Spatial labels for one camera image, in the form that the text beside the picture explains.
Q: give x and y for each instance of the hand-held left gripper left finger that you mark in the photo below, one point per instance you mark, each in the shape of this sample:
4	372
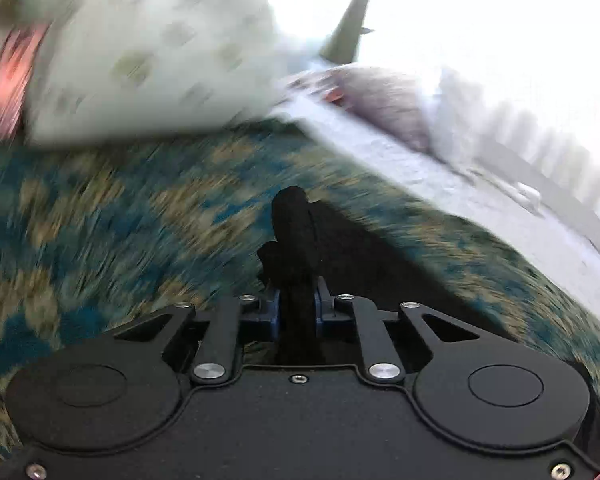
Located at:
272	312

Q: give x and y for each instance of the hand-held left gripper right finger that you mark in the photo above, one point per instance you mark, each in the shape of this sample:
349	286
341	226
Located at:
322	312

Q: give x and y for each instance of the black pants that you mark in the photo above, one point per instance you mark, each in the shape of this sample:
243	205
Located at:
292	240

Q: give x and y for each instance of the teal paisley blanket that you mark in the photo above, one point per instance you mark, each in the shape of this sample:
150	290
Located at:
130	220

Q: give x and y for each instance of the white bed sheet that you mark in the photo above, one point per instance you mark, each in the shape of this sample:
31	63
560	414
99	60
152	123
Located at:
430	180

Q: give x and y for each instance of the floral pillow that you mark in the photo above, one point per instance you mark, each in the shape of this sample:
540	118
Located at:
380	102

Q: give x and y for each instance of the small white cloth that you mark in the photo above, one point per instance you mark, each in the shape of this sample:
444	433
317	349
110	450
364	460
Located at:
527	195

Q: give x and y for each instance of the grey bed headboard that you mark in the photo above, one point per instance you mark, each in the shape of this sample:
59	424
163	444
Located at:
520	162

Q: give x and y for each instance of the green print white pillow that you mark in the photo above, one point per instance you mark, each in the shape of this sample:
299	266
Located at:
150	55

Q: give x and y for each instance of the white sheer curtain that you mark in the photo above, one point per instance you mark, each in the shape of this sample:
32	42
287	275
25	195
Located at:
530	110

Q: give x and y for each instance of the green curtain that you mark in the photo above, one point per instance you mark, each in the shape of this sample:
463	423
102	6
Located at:
352	20

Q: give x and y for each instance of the pink cloth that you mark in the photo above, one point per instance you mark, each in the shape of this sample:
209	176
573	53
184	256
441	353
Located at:
10	75

